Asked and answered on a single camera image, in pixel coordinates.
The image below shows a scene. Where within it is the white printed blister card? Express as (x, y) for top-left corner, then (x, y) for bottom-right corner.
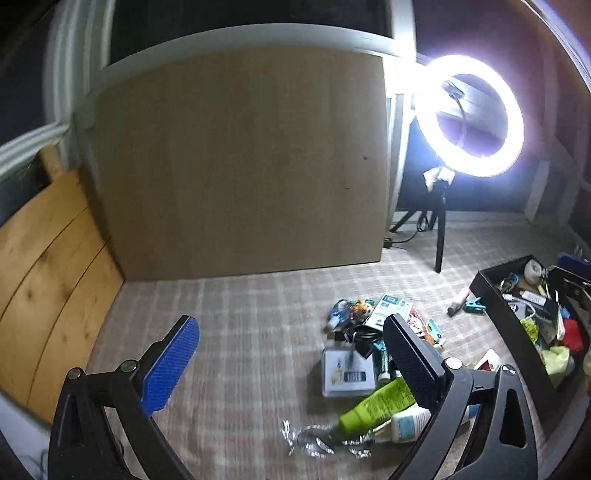
(363, 295), (413, 331)

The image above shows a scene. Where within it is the green lotion tube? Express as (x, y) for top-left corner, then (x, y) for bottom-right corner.
(338, 378), (416, 437)

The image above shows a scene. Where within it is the black tripod stand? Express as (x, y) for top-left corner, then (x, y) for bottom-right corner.
(386, 180), (450, 273)

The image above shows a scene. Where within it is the black storage tray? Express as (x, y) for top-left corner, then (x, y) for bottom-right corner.
(470, 255), (590, 434)

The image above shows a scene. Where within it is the cartoon dragon keychain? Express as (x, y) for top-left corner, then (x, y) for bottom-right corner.
(348, 299), (375, 322)

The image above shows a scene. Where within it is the white ring light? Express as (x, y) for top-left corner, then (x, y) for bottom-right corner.
(414, 55), (525, 178)

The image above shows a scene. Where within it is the white tape roll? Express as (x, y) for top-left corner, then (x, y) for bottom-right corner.
(523, 259), (544, 286)

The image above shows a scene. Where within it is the pine wood board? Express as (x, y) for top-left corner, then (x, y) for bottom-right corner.
(1, 145), (124, 422)

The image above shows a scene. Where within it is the large brown cardboard panel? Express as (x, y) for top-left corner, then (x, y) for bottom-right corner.
(92, 47), (390, 281)

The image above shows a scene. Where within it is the crumpled clear plastic wrapper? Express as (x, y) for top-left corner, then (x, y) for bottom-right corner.
(280, 420), (375, 459)

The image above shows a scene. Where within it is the teal clothes peg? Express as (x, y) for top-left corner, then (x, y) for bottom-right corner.
(463, 297), (487, 315)

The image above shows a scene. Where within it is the small pink cosmetic bottle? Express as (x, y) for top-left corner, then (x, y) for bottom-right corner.
(447, 287), (471, 317)

